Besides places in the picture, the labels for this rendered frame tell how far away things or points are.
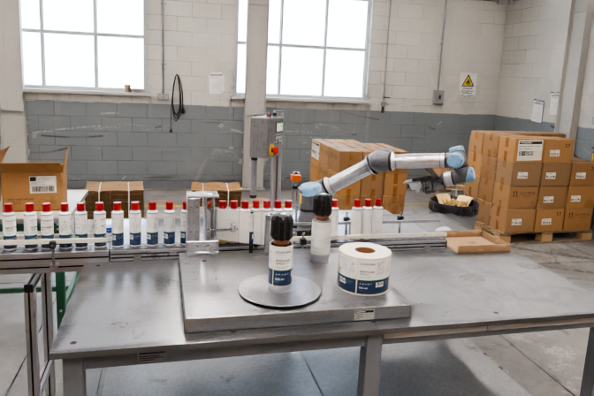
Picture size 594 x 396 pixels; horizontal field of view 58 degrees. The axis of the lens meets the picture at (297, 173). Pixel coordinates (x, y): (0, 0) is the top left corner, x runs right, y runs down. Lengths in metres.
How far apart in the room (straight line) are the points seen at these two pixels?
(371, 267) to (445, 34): 7.02
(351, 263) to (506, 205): 4.16
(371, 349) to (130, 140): 6.28
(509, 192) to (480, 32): 3.69
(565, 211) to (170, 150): 5.10
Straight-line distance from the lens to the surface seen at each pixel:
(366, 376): 2.06
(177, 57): 7.80
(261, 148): 2.53
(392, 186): 6.15
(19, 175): 3.66
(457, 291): 2.37
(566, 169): 6.42
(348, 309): 1.96
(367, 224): 2.72
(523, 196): 6.16
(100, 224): 2.53
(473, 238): 3.16
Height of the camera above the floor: 1.67
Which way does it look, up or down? 10 degrees down
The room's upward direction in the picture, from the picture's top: 3 degrees clockwise
